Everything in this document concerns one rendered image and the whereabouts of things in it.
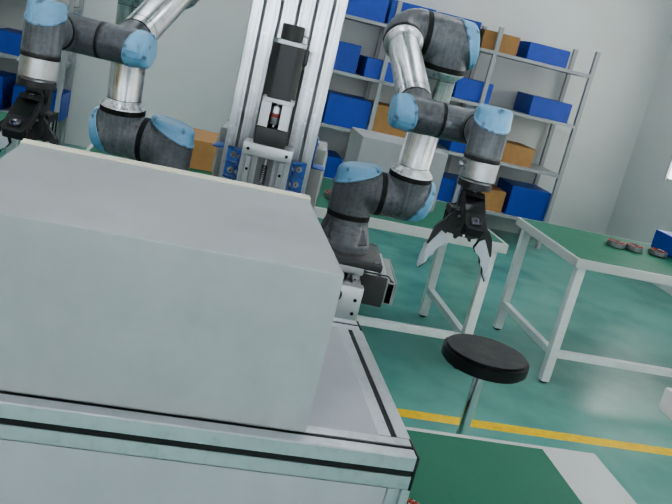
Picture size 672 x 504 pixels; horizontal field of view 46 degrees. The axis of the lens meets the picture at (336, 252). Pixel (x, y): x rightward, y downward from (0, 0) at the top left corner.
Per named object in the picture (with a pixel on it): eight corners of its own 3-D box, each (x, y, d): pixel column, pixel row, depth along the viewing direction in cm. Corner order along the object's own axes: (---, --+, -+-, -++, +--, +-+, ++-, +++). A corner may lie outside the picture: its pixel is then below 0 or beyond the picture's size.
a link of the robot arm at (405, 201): (366, 206, 219) (422, 6, 200) (417, 216, 222) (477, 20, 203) (374, 221, 208) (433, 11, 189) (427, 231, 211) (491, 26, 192)
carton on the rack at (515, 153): (478, 152, 817) (483, 134, 812) (516, 160, 825) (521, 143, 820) (490, 159, 779) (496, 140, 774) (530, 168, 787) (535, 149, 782)
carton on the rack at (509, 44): (468, 45, 784) (473, 28, 779) (502, 54, 790) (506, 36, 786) (480, 47, 746) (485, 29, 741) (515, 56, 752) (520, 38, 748)
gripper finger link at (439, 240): (415, 260, 170) (448, 232, 168) (418, 268, 164) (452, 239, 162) (406, 250, 169) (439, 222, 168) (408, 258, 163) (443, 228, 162)
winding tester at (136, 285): (6, 267, 122) (23, 137, 117) (282, 313, 131) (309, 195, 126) (-85, 379, 85) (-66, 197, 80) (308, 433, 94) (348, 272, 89)
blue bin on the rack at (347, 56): (319, 64, 768) (325, 37, 761) (346, 70, 774) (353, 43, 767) (326, 67, 728) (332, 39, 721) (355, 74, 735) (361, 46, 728)
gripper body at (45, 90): (56, 140, 164) (64, 82, 161) (42, 146, 155) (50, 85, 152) (19, 132, 163) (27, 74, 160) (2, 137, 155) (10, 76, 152)
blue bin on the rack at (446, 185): (418, 189, 819) (424, 167, 813) (451, 195, 827) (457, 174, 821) (429, 198, 780) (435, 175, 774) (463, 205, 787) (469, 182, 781)
